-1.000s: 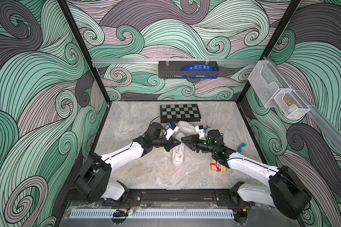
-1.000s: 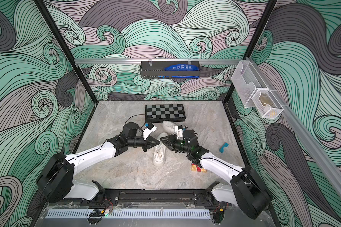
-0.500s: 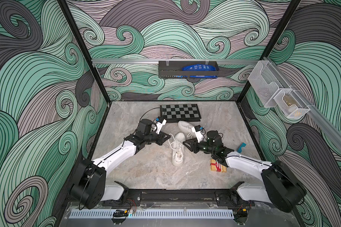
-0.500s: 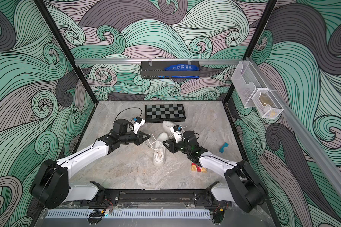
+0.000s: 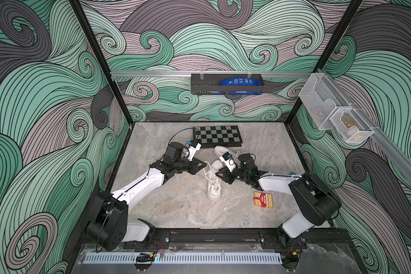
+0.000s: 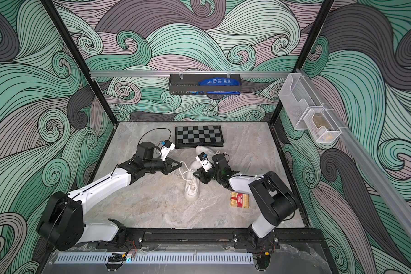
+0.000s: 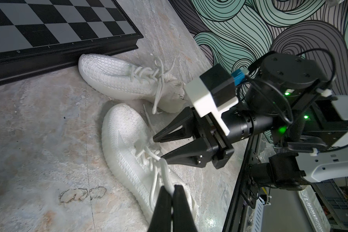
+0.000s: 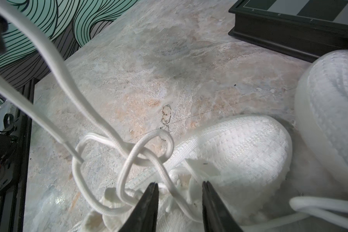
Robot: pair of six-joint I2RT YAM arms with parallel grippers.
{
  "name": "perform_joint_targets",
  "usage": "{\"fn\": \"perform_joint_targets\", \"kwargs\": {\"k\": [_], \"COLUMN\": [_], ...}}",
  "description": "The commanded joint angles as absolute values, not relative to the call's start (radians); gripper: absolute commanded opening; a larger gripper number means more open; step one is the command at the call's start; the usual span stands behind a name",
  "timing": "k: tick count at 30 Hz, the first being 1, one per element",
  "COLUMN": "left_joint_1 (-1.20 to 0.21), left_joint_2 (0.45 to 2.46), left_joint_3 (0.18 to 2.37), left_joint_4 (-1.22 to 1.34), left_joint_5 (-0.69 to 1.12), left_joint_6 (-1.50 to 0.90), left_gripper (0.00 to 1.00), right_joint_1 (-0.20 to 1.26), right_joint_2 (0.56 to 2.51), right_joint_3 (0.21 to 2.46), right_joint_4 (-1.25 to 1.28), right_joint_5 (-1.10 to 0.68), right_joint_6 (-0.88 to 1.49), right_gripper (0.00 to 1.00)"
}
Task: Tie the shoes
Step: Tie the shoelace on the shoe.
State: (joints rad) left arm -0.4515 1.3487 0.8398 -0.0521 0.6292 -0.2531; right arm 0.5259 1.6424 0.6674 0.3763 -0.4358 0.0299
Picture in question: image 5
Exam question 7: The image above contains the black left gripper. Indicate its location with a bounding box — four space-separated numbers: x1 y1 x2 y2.
172 157 206 176

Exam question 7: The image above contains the white slotted cable duct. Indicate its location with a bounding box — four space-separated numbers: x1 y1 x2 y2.
83 252 283 264

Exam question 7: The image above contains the clear plastic bin small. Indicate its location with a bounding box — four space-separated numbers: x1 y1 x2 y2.
330 107 374 145

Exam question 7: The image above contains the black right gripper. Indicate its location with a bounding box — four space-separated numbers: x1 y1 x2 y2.
217 163 250 183

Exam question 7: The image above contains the white knit shoe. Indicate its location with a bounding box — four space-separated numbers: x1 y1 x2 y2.
214 146 241 160
204 159 224 202

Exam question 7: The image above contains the black grey chessboard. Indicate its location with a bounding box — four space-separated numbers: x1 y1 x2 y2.
193 125 243 148

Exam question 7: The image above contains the black corner frame post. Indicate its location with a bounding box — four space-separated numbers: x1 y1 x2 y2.
69 0 134 127
285 0 363 129

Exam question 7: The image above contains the aluminium rail right wall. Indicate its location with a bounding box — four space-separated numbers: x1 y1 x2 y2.
317 68 411 183

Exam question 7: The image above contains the blue oval object in tray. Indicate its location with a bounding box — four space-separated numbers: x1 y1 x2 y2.
219 77 262 86

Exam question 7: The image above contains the aluminium rail wall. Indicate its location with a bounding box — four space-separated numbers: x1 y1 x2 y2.
317 68 411 183
110 70 312 78

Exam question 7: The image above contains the clear plastic bin large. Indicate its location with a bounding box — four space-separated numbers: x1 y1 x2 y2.
299 73 340 130

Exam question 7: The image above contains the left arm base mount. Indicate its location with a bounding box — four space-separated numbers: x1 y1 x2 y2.
122 228 170 251

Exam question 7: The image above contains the black corner frame post left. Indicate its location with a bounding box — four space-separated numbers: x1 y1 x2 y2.
69 0 134 127

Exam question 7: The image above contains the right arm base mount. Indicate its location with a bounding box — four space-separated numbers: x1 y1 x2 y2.
259 229 307 251

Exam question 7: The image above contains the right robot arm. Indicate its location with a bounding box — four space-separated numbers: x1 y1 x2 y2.
216 152 341 240

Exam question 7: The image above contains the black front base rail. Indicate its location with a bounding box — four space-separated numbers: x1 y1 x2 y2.
76 227 352 244

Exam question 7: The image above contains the black corner frame post right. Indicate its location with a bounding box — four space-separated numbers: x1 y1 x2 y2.
285 0 363 129

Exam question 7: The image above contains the aluminium rail back wall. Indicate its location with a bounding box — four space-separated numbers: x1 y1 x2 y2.
110 70 312 78

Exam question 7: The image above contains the red yellow matchbox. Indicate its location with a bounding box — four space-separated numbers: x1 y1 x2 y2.
253 192 274 208

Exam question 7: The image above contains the black wall tray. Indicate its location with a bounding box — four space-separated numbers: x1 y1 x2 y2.
191 73 265 95

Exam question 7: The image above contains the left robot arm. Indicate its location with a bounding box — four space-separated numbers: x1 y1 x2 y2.
84 140 206 251

